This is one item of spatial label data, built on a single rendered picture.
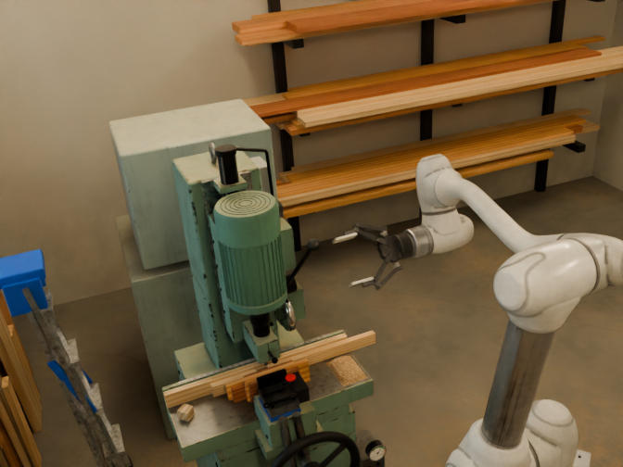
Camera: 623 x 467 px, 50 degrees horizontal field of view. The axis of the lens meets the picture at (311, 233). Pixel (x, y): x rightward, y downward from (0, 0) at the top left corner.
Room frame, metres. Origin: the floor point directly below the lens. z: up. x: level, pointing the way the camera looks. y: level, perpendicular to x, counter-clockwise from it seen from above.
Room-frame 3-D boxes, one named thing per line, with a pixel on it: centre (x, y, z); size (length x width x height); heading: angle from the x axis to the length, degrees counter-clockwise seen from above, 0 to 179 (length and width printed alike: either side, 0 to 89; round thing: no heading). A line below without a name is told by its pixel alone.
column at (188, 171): (1.90, 0.28, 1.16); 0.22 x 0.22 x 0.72; 22
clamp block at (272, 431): (1.44, 0.12, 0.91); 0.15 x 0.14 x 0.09; 112
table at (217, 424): (1.52, 0.15, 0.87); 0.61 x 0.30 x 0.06; 112
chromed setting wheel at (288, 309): (1.79, 0.10, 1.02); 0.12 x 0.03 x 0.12; 22
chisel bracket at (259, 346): (1.65, 0.18, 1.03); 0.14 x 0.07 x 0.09; 22
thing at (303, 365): (1.57, 0.14, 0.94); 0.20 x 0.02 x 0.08; 112
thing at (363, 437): (1.59, -0.12, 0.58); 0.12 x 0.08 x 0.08; 22
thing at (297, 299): (1.86, 0.09, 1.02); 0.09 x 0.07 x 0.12; 112
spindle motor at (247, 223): (1.63, 0.17, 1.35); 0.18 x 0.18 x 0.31
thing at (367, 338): (1.66, 0.08, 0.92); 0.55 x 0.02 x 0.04; 112
